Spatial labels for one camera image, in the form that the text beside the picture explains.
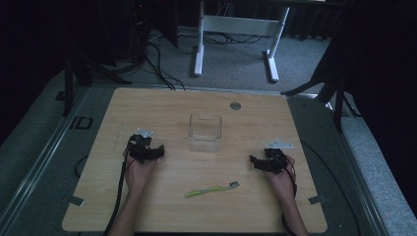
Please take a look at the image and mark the person's right hand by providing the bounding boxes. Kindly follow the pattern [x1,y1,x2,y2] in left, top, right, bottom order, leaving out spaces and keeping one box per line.
[263,154,298,200]

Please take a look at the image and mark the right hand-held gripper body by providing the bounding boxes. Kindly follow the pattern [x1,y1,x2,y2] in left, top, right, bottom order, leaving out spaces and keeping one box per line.
[261,140,295,175]

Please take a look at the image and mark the clear plastic container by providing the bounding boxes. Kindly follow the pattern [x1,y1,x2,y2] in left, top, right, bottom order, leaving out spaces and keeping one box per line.
[188,113,223,154]

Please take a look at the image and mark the grey tape piece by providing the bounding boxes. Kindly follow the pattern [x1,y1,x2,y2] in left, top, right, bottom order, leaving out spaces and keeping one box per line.
[308,195,328,206]
[62,195,85,207]

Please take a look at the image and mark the left hand-held gripper cable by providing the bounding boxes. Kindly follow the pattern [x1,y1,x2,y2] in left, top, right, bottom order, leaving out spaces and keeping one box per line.
[103,153,136,236]

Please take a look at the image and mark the person's left hand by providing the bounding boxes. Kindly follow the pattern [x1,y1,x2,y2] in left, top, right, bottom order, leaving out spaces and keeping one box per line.
[122,148,159,195]

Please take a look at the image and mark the white desk frame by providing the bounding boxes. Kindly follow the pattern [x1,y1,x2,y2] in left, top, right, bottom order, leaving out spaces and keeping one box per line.
[193,0,291,84]

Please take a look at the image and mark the thin black floor cable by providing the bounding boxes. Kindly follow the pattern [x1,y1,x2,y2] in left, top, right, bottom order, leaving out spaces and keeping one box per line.
[299,140,362,236]
[74,153,90,180]

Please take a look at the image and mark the cables under white desk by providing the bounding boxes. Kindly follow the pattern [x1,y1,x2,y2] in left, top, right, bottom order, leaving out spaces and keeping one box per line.
[178,30,265,46]

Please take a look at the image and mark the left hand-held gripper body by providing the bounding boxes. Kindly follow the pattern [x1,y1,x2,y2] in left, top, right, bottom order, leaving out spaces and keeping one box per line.
[127,127,157,165]

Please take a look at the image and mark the black floor cables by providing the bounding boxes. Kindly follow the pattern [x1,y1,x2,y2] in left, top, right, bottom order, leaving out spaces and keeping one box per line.
[131,32,187,91]

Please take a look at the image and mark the black metal stand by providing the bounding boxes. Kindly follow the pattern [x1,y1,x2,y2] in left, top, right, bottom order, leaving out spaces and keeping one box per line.
[61,38,133,118]
[280,48,362,134]

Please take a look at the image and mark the right hand-held gripper cable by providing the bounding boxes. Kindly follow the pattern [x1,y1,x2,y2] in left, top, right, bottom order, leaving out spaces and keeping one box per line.
[280,155,299,236]

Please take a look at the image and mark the green toothbrush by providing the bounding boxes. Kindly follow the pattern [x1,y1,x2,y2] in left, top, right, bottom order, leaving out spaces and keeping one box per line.
[183,180,241,199]

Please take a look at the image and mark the hand-held gripper cable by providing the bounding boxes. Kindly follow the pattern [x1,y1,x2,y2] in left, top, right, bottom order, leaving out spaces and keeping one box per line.
[103,153,136,236]
[280,155,299,236]

